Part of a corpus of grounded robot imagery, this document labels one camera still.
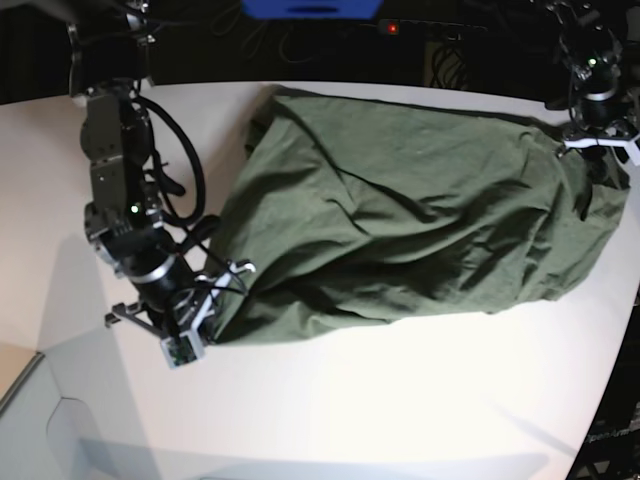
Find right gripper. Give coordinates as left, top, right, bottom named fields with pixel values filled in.
left=102, top=249, right=256, bottom=346

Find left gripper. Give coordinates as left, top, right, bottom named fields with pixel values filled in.
left=555, top=93, right=638, bottom=188

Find green t-shirt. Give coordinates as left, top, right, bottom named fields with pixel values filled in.
left=211, top=89, right=630, bottom=344

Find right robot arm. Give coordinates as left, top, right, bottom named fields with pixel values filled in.
left=68, top=1, right=252, bottom=364

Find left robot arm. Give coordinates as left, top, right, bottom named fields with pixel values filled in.
left=538, top=1, right=639, bottom=180

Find black power strip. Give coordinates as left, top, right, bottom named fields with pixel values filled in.
left=377, top=18, right=490, bottom=41

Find blue box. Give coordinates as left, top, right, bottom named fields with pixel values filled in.
left=241, top=0, right=383, bottom=20

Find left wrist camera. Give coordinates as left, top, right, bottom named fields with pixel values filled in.
left=616, top=135, right=640, bottom=167

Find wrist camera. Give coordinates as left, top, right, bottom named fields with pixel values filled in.
left=616, top=135, right=640, bottom=167
left=160, top=330, right=205, bottom=369

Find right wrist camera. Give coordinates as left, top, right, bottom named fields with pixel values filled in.
left=160, top=330, right=205, bottom=369

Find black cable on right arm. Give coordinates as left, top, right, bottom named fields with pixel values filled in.
left=130, top=94, right=221, bottom=236

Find grey floor cables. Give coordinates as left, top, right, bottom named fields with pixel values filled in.
left=209, top=9, right=351, bottom=65

